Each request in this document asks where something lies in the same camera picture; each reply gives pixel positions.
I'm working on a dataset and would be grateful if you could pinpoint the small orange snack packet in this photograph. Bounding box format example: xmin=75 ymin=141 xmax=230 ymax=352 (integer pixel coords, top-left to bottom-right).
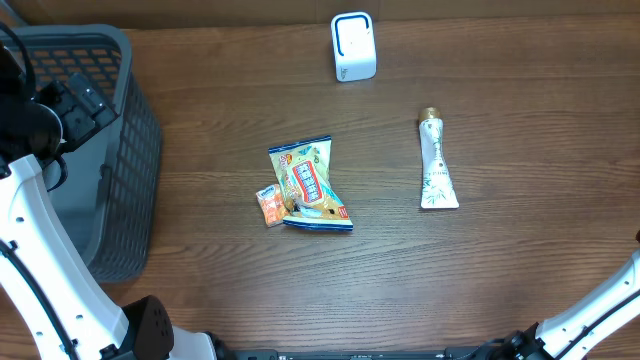
xmin=256 ymin=184 xmax=289 ymax=227

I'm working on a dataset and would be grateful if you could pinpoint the yellow red snack bag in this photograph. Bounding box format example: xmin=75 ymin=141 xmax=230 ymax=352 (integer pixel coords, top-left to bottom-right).
xmin=268 ymin=135 xmax=353 ymax=231

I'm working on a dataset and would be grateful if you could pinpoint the white pouch with gold cap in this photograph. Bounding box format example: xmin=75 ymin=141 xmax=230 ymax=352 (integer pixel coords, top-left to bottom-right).
xmin=418 ymin=107 xmax=459 ymax=209

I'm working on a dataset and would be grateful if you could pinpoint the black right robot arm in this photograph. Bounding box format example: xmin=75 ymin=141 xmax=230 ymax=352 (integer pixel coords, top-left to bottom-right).
xmin=490 ymin=251 xmax=639 ymax=360

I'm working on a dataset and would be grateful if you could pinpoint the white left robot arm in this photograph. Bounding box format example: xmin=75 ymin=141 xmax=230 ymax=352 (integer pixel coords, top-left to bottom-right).
xmin=1 ymin=48 xmax=218 ymax=359

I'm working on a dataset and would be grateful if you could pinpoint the white barcode scanner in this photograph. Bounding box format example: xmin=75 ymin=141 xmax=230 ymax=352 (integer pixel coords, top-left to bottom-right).
xmin=330 ymin=11 xmax=377 ymax=82

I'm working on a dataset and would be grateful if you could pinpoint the grey plastic shopping basket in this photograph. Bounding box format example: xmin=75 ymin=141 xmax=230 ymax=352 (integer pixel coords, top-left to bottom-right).
xmin=1 ymin=25 xmax=163 ymax=283

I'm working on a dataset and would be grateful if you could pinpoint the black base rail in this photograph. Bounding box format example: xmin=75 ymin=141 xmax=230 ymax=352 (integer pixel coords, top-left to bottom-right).
xmin=218 ymin=345 xmax=496 ymax=360

